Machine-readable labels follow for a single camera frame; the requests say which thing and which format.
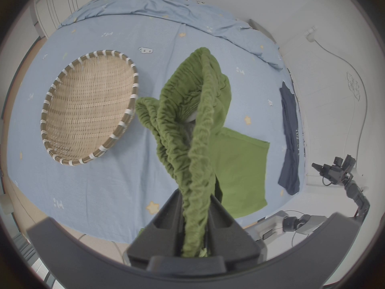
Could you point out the green shorts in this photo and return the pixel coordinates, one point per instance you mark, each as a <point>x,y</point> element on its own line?
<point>180,116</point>

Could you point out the round woven basket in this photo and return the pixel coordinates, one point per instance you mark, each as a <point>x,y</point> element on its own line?
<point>90,107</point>

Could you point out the bed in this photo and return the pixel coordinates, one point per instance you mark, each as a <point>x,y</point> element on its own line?
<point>90,197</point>

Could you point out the white wardrobe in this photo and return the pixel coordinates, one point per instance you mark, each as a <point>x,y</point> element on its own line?
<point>60,7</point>

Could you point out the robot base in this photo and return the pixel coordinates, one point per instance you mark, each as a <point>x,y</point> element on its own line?
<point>270,226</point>

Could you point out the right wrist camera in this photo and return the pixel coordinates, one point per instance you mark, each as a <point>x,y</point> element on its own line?
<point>337,161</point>

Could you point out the pale blue quilt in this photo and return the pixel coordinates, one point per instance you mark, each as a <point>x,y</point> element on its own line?
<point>180,10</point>

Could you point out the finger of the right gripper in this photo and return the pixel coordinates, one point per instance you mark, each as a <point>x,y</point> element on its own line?
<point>317,167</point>

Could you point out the dark blue garment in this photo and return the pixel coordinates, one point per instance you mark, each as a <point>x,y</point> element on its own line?
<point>290,149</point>

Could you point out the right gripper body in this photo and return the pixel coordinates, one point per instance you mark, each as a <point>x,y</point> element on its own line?
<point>332,173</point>

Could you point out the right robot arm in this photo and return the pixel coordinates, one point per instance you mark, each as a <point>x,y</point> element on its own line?
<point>358,197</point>

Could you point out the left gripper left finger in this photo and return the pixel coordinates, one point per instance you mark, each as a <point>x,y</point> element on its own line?
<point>162,233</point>

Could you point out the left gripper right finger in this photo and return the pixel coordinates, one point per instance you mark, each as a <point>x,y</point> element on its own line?
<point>228,236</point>

